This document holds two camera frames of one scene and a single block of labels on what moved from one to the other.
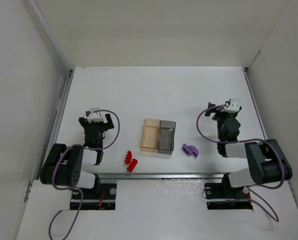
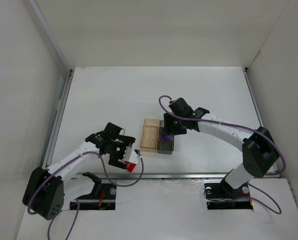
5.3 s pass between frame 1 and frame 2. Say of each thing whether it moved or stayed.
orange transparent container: stayed
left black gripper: moved
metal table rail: stayed
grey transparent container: stayed
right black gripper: moved
